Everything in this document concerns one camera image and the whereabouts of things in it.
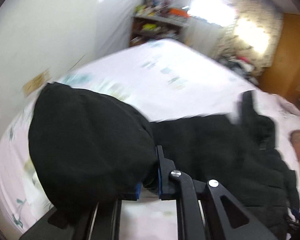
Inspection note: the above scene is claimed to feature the black puffer jacket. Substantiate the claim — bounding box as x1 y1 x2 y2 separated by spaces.
29 83 300 239

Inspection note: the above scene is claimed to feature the clothes pile under window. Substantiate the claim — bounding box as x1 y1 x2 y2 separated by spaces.
216 55 259 86

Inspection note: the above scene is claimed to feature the orange wooden wardrobe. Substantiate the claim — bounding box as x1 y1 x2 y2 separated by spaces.
259 14 300 103

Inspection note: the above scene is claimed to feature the cluttered wooden shelf unit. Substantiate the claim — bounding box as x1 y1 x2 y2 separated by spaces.
129 0 190 47

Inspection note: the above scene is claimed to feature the patterned window curtain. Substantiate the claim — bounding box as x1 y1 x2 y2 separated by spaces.
211 0 283 76

